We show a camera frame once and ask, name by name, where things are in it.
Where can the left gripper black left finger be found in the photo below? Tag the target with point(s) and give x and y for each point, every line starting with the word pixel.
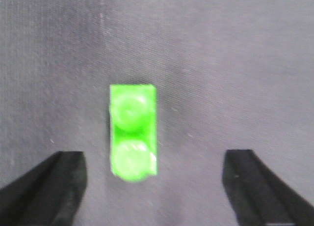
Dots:
pixel 47 195

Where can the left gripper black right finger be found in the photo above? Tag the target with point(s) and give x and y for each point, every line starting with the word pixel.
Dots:
pixel 258 196

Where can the green two-stud toy block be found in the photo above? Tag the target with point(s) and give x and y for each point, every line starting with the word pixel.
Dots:
pixel 133 131

